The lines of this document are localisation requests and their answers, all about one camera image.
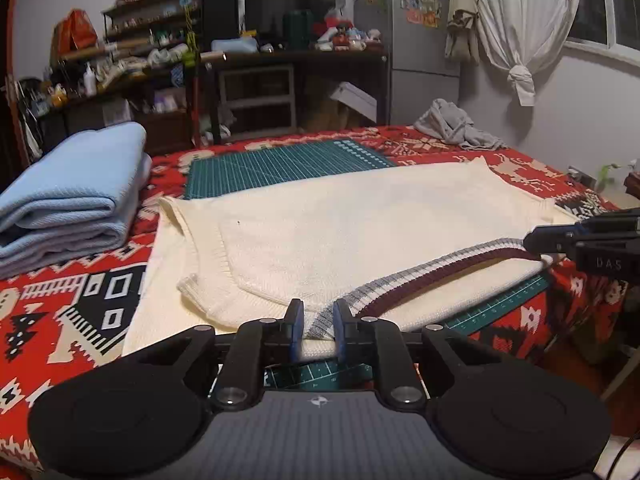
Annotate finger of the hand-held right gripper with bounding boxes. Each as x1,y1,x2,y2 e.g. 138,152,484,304
522,225,581,255

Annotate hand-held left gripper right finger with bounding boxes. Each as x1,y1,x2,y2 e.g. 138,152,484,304
334,299,521,410

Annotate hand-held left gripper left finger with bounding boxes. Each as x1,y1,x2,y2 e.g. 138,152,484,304
122,300,305,411

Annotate cream knit vest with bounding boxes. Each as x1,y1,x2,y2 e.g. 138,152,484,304
122,156,571,361

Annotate grey crumpled garment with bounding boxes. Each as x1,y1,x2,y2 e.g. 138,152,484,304
414,98,507,151

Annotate green cutting mat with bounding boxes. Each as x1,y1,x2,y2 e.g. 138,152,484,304
184,140,551,393

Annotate grey refrigerator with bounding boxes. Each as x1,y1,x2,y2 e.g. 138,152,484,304
350,0,462,128

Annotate stack of brown cardboard boxes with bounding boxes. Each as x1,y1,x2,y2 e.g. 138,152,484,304
299,80,368,133

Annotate white curtain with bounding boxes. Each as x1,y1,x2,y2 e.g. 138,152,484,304
442,0,587,107

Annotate red patterned blanket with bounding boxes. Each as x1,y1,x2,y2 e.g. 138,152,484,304
0,125,631,473

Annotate white cardboard box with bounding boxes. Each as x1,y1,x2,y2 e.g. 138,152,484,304
330,81,379,123

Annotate white plastic drawer unit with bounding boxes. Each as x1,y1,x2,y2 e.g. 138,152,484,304
217,64,296,133

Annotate brown wooden drawer cabinet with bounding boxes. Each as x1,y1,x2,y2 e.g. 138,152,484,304
135,110,195,155

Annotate beige hanging bag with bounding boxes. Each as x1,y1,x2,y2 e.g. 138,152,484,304
445,0,482,66

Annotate window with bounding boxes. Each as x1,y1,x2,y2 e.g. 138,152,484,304
565,0,640,54

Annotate light blue folded sweater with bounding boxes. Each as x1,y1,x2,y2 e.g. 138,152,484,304
0,121,152,281

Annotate light blue pouch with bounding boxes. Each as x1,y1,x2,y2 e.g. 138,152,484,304
211,37,259,55

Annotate cluster of figurines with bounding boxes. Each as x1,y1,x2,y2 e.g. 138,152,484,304
314,10,387,52

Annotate cluttered dark wooden desk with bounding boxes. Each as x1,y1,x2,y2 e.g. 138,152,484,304
15,0,208,156

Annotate lime green plastic stand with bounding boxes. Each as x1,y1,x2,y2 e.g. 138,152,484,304
181,0,202,67

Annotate black monitor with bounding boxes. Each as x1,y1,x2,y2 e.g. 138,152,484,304
245,0,346,46

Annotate cardboard tube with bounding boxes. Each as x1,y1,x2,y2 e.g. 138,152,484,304
59,40,152,62

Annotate wooden door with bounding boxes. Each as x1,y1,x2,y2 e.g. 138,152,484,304
0,0,31,183

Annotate orange red bag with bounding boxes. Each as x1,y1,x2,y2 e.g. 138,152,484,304
52,9,99,54

